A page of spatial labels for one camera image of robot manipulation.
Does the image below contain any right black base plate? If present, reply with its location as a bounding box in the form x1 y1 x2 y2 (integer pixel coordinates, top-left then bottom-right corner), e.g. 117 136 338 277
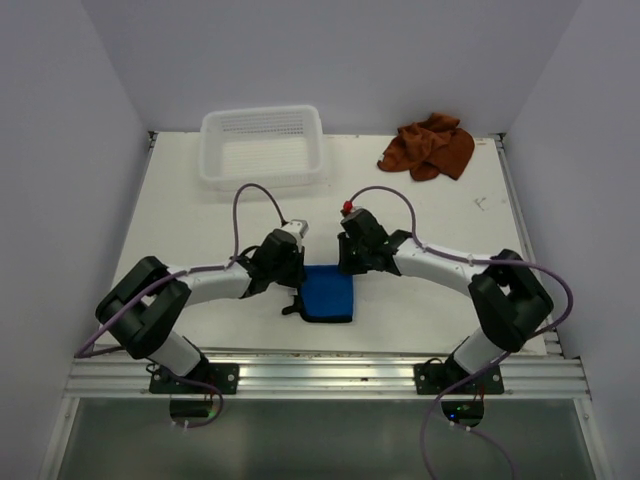
413 358 505 395

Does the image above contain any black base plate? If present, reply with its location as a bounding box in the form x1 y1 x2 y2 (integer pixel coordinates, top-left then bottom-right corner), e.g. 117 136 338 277
413 358 505 395
146 363 240 395

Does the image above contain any white plastic basket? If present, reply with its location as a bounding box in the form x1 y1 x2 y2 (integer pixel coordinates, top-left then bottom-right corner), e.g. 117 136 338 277
197 105 326 192

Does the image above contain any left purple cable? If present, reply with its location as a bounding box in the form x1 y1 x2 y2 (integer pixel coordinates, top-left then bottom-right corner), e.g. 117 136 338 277
74 183 289 359

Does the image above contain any blue and grey towel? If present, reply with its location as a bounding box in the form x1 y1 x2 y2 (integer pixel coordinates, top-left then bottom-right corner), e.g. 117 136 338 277
281 265 354 324

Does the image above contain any brown towel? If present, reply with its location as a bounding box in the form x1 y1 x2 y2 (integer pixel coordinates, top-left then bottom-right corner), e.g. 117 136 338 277
377 113 475 182

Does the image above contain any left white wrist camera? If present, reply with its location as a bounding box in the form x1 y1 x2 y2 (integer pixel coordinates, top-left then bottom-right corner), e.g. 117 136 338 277
281 219 309 241

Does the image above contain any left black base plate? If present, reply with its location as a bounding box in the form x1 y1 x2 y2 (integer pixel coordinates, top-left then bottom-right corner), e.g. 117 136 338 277
146 363 240 395

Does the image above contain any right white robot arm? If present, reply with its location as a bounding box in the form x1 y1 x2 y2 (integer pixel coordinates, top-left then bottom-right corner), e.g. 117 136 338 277
338 208 554 393

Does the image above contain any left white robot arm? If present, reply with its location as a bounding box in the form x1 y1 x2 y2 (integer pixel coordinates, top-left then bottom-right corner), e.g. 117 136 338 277
95 220 308 393

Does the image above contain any aluminium rail frame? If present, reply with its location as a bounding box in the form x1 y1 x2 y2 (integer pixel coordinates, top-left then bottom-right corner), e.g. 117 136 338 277
37 130 614 480

